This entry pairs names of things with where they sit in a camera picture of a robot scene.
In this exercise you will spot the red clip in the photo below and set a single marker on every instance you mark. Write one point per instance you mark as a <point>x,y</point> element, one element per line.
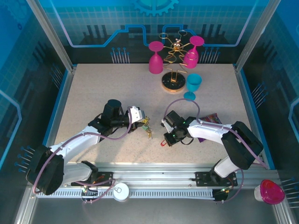
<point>163,143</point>

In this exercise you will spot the key bunch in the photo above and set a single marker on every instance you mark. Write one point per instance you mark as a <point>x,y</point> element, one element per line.
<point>148,133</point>

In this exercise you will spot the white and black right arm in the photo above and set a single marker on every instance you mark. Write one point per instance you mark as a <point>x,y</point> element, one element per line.
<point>210,133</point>

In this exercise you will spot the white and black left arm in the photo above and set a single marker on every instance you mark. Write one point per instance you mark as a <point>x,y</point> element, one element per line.
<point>77,142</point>

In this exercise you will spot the colourful purple snack packet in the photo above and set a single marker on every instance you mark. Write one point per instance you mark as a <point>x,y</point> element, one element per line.
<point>211,119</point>

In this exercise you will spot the blue plastic goblet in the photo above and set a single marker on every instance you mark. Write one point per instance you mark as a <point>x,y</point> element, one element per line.
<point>193,82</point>

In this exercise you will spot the pink plastic goblet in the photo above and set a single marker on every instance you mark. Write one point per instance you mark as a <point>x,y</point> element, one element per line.
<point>155,64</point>
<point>190,61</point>

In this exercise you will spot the pink cup with white base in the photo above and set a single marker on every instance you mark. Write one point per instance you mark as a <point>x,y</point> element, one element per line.
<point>271,192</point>

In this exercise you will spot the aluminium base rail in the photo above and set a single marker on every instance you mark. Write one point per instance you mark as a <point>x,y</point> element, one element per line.
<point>154,171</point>

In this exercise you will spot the aluminium frame post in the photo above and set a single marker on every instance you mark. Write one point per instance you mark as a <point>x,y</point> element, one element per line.
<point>257,35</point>
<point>51,35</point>

